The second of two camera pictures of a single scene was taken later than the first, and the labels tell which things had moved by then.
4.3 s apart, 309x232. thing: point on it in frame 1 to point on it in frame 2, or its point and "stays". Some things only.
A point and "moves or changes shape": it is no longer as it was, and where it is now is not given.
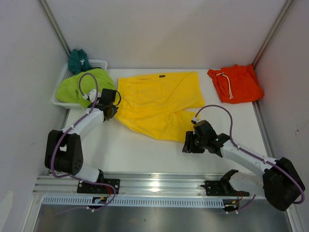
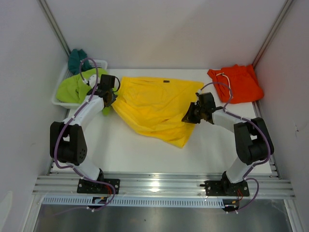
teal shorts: x=78 y=61 stays
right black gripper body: x=194 y=143 to x=195 y=113
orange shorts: x=237 y=84 stays
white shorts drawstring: x=231 y=95 stays
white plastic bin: x=101 y=64 stays
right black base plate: x=224 y=188 stays
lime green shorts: x=76 y=89 stays
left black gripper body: x=114 y=111 to x=113 y=97
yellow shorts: x=160 y=105 moves or changes shape
